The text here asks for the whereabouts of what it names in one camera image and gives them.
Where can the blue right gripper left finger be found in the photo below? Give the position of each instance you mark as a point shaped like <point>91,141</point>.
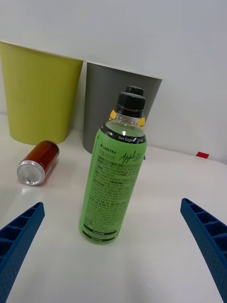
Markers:
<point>19,241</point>

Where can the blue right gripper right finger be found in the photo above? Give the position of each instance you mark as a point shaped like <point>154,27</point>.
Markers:
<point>208,236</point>

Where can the green plastic bottle black cap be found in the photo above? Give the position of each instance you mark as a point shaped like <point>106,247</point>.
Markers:
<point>111,184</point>

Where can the red drink can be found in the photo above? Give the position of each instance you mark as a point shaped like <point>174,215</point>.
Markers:
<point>41,158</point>

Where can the yellow-green plastic waste bin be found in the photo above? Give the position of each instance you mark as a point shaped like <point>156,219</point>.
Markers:
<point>40,99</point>

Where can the grey plastic waste bin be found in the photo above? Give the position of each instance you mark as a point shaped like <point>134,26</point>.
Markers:
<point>104,104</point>

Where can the yellow plastic bottle black cap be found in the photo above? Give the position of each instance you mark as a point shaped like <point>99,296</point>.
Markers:
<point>134,90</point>

